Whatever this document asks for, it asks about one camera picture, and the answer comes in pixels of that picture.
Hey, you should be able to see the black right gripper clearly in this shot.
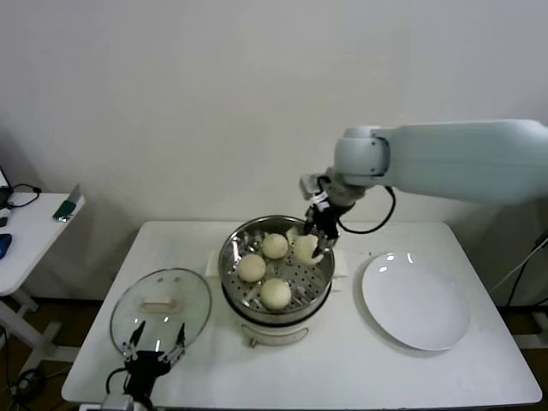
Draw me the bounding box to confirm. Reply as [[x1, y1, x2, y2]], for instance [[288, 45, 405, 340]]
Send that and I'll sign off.
[[302, 205, 342, 259]]

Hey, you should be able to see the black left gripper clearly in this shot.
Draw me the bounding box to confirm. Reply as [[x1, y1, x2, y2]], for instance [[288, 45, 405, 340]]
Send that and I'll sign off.
[[121, 320, 188, 402]]

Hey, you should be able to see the white steamed baozi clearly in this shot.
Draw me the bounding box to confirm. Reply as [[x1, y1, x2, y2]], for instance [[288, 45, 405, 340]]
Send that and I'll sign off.
[[261, 233, 289, 260], [236, 253, 267, 283], [259, 277, 293, 311], [292, 235, 323, 267]]

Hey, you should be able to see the glass lid with cream handle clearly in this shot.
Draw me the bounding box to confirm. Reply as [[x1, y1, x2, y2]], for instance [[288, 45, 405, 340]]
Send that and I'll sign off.
[[109, 267, 213, 357]]

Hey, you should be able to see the stainless steel steamer basket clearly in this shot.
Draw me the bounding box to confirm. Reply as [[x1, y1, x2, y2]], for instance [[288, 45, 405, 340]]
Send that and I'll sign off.
[[206, 214, 347, 319]]

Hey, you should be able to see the cream electric cooker base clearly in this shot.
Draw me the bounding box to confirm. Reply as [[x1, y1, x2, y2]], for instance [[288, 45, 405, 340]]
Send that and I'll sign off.
[[206, 250, 348, 349]]

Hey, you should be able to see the white round plate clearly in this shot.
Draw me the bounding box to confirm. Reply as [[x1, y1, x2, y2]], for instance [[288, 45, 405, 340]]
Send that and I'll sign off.
[[360, 252, 472, 353]]

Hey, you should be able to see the white side table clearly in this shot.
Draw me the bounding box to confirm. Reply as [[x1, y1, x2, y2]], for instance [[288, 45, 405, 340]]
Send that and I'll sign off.
[[0, 192, 86, 366]]

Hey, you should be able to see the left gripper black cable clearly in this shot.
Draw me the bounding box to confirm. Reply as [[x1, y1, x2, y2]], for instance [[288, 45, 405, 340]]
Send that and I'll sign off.
[[105, 367, 130, 396]]

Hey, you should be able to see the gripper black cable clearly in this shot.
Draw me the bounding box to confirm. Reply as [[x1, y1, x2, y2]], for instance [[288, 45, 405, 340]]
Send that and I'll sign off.
[[337, 185, 397, 235], [105, 367, 130, 396]]

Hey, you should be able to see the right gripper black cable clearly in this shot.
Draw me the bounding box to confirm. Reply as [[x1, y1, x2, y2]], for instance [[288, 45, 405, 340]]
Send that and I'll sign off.
[[337, 185, 397, 235]]

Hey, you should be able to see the black floor cable bundle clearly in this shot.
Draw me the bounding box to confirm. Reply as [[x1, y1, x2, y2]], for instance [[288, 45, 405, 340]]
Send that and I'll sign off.
[[0, 326, 49, 400]]

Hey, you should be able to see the green handled scraper tool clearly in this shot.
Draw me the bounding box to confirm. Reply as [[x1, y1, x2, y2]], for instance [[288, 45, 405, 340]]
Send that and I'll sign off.
[[51, 183, 83, 223]]

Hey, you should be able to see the black looped cable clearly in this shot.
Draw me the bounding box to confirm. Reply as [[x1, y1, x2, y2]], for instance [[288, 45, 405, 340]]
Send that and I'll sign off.
[[7, 183, 43, 211]]

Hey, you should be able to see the black hanging cable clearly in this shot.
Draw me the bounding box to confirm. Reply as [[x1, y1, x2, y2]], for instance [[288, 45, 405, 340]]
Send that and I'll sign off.
[[506, 230, 548, 307]]

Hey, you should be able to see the white hanging cable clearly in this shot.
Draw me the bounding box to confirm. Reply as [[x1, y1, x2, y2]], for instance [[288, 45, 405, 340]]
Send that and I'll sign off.
[[490, 233, 548, 296]]

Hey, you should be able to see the white table foot frame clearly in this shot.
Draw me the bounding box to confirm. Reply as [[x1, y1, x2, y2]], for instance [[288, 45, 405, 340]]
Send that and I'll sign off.
[[512, 306, 548, 353]]

